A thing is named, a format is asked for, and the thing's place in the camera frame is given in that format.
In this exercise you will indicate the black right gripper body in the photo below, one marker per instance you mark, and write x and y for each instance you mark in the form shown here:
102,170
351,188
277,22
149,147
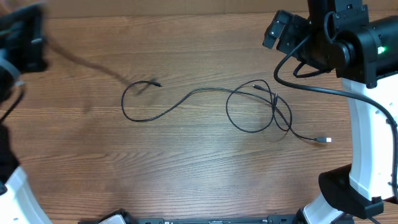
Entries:
294,33

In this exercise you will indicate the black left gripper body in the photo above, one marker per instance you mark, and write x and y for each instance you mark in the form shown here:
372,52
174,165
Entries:
13,46

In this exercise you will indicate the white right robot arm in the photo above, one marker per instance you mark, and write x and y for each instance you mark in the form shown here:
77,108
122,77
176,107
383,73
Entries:
339,37

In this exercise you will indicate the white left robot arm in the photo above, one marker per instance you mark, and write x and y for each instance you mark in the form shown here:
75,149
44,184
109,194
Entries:
18,202

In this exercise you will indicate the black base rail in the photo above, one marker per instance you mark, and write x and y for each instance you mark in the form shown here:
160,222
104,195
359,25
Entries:
122,216

